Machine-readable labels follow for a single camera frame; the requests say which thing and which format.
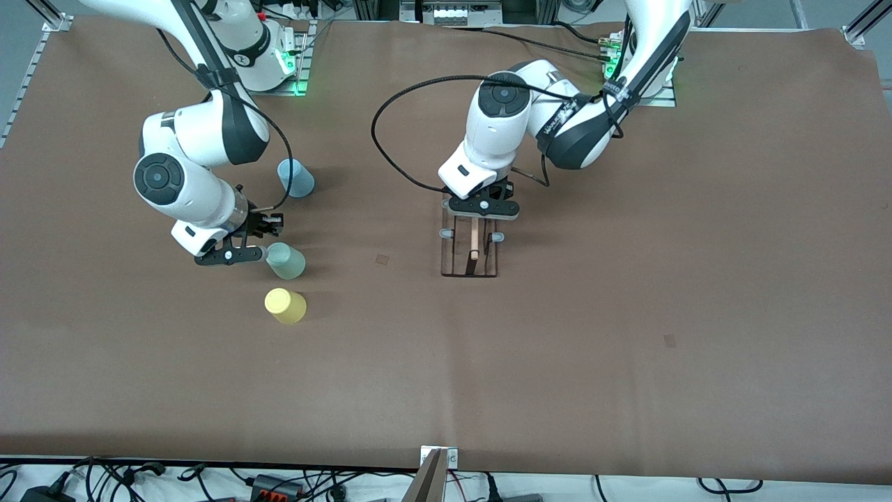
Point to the aluminium frame profile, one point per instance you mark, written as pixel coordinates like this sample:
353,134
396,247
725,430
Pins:
864,24
49,14

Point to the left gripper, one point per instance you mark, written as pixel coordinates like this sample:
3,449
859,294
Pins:
500,189

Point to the yellow plastic cup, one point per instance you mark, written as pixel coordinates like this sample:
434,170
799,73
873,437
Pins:
287,307

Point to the small metal bracket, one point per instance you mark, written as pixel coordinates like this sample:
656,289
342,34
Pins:
453,458

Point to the blue plastic cup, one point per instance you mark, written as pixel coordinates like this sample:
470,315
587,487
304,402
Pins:
298,180

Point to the grey control unit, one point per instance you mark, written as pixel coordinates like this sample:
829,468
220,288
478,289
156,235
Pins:
449,14

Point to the mint green plastic cup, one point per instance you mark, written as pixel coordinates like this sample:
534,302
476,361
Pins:
287,262

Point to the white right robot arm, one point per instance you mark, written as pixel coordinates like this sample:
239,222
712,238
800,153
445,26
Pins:
202,132

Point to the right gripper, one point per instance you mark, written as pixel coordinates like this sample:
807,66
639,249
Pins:
256,222

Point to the grey brown upright beam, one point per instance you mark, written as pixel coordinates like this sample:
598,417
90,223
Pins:
428,484

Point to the brown paper table cover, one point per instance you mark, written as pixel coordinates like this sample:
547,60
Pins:
627,279

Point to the black box orange connectors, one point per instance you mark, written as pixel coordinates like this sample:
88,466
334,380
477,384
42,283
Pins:
268,483

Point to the aluminium table edge rail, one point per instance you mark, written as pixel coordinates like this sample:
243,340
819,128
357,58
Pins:
26,80

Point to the white power strip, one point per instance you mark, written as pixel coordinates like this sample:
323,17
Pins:
303,8

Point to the black power adapter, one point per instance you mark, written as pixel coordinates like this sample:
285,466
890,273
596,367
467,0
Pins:
45,495

